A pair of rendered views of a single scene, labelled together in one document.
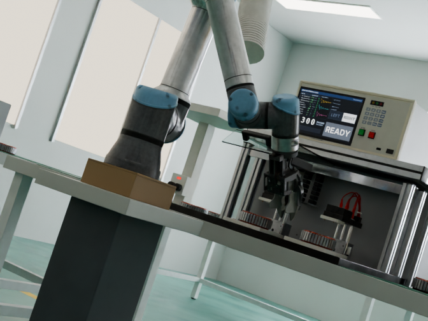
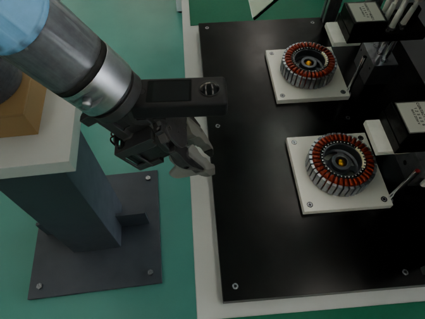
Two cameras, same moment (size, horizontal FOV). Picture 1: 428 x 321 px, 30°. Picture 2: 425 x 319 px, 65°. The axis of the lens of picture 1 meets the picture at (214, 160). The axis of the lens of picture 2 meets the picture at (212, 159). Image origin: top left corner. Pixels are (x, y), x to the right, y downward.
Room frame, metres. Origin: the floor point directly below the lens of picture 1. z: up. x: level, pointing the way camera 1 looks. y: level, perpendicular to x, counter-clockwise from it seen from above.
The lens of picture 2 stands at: (2.09, -0.46, 1.29)
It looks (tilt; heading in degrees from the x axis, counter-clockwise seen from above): 58 degrees down; 48
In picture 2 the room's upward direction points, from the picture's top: straight up
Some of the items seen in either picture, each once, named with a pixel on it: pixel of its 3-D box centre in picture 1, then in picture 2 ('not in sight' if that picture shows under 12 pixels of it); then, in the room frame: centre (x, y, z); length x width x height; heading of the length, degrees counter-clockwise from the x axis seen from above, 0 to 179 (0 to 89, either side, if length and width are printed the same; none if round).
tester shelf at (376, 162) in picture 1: (355, 166); not in sight; (2.78, -0.48, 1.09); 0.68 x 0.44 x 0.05; 53
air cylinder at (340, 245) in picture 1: (337, 248); (420, 159); (2.56, -0.47, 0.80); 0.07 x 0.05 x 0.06; 53
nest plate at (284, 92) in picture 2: (253, 227); (305, 73); (2.59, -0.19, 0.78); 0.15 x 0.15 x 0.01; 53
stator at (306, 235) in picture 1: (318, 239); (339, 163); (2.45, -0.38, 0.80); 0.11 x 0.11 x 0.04
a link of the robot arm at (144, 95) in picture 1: (151, 111); not in sight; (2.07, 0.20, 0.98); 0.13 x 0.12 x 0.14; 170
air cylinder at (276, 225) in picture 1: (277, 228); (374, 62); (2.71, -0.28, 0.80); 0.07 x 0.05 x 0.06; 53
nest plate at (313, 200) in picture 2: (315, 247); (335, 171); (2.45, -0.38, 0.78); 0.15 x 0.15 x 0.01; 53
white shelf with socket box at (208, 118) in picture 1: (194, 161); not in sight; (3.53, 0.08, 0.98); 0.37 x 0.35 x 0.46; 53
